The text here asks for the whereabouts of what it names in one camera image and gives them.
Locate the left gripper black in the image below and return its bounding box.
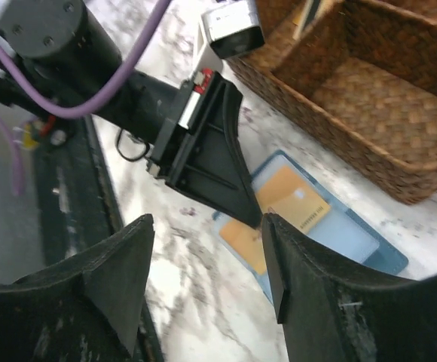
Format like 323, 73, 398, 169
147, 72, 262, 228

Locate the blue leather card holder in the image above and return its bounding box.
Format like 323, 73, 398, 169
213, 150, 408, 300

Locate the brown woven divided basket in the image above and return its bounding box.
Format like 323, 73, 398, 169
229, 1, 437, 204

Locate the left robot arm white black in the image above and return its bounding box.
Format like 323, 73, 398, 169
0, 1, 261, 227

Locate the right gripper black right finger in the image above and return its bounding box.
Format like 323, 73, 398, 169
262, 213, 437, 361

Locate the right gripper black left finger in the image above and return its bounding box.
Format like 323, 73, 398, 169
0, 214, 154, 361

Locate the gold credit card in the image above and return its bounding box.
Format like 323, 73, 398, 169
219, 219, 267, 275
292, 0, 335, 41
257, 165, 331, 234

